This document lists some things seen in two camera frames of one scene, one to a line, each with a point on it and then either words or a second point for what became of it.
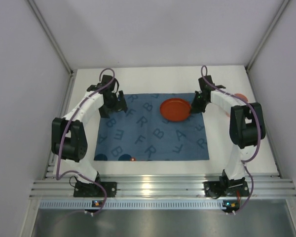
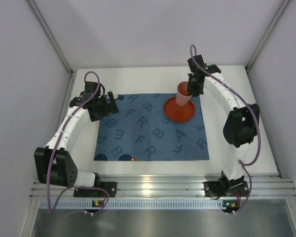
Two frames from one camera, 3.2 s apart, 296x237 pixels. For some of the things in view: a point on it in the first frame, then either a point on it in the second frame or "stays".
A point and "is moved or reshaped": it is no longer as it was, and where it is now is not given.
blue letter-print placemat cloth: x=141 y=134 stays
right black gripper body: x=198 y=104 to x=195 y=89
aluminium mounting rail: x=166 y=187 stays
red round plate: x=175 y=110 is moved or reshaped
